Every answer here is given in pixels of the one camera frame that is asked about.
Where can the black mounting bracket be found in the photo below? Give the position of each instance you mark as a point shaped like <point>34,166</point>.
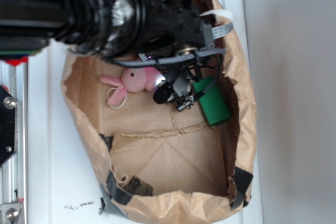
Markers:
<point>8,126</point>

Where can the pink plush bunny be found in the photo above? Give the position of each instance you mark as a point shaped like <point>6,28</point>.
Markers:
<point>132,80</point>

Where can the green rectangular block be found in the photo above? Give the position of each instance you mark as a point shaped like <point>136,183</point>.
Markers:
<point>212,102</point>

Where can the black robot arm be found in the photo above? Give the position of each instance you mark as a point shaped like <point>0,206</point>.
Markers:
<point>104,28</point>

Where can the brown paper bag tray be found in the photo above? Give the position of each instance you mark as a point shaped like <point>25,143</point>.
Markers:
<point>156,164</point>

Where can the silver corner bracket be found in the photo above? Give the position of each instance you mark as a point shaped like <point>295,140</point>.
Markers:
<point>12,213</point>

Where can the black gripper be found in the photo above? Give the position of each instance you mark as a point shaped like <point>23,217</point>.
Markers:
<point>168,28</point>

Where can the aluminium frame rail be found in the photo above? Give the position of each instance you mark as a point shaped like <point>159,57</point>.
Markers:
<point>14,171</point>

